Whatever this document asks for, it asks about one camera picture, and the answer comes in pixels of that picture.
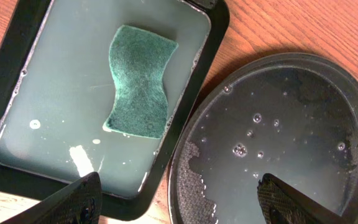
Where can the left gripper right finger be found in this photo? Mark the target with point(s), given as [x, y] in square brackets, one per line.
[282, 204]

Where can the green yellow sponge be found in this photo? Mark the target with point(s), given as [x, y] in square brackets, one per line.
[137, 61]

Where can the round black tray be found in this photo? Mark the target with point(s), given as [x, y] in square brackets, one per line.
[294, 116]

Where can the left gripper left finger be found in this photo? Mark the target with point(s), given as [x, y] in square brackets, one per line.
[79, 202]

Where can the black rectangular sponge tray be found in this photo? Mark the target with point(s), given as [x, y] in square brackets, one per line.
[56, 91]

